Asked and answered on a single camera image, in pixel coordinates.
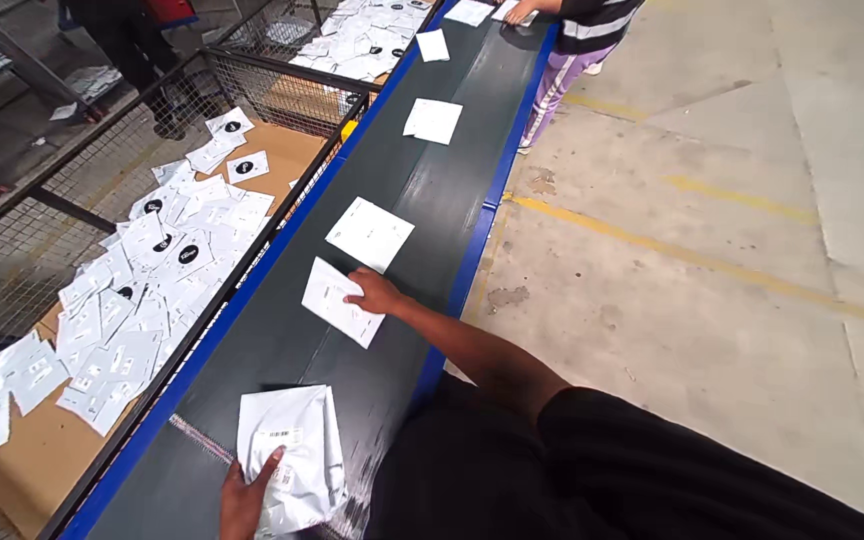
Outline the large glossy white plastic package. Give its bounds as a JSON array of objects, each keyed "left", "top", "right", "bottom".
[{"left": 237, "top": 384, "right": 349, "bottom": 536}]

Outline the person's left hand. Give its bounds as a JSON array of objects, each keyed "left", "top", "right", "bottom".
[{"left": 219, "top": 446, "right": 286, "bottom": 540}]

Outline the brown cardboard sheet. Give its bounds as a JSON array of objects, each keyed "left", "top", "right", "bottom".
[
  {"left": 0, "top": 118, "right": 327, "bottom": 540},
  {"left": 258, "top": 72, "right": 390, "bottom": 127}
]

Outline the person's body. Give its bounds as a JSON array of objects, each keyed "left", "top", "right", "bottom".
[{"left": 363, "top": 371, "right": 576, "bottom": 540}]

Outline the person's right hand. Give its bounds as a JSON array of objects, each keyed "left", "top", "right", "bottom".
[{"left": 344, "top": 267, "right": 406, "bottom": 315}]

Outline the red crate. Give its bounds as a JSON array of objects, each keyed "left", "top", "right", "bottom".
[{"left": 143, "top": 0, "right": 195, "bottom": 27}]

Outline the dark conveyor belt, blue frame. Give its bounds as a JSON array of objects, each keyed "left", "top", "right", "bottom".
[{"left": 59, "top": 0, "right": 561, "bottom": 540}]

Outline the person's right forearm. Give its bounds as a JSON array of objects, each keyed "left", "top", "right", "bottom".
[{"left": 393, "top": 294, "right": 574, "bottom": 429}]

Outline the black wire mesh cage cart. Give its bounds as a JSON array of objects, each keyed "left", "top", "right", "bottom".
[
  {"left": 0, "top": 46, "right": 382, "bottom": 540},
  {"left": 210, "top": 0, "right": 444, "bottom": 140}
]

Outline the white mailing envelope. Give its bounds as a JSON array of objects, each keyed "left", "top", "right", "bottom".
[
  {"left": 444, "top": 0, "right": 495, "bottom": 28},
  {"left": 402, "top": 97, "right": 464, "bottom": 146},
  {"left": 301, "top": 256, "right": 387, "bottom": 351},
  {"left": 491, "top": 0, "right": 540, "bottom": 28},
  {"left": 325, "top": 196, "right": 416, "bottom": 274},
  {"left": 415, "top": 28, "right": 451, "bottom": 63}
]

